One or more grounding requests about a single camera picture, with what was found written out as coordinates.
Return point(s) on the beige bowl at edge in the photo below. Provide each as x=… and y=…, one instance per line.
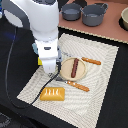
x=124, y=16

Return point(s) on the fork with wooden handle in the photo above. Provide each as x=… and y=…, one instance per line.
x=76, y=85

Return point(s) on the pink wooden board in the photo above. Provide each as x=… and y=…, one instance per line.
x=109, y=28

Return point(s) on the right grey pot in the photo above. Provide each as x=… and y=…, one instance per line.
x=92, y=15

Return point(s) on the brown toy sausage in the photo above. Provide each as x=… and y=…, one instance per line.
x=74, y=69

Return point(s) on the knife with wooden handle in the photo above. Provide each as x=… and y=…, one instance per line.
x=83, y=58

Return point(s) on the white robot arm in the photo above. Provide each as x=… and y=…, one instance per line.
x=42, y=18

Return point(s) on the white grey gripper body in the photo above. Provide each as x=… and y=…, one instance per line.
x=49, y=54

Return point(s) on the round beige plate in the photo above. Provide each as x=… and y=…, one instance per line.
x=66, y=69

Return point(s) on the grey pot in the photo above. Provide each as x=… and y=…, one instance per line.
x=71, y=12
x=92, y=15

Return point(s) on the left grey pot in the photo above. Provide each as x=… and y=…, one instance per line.
x=71, y=12

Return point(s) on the woven beige placemat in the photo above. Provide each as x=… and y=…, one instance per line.
x=81, y=109

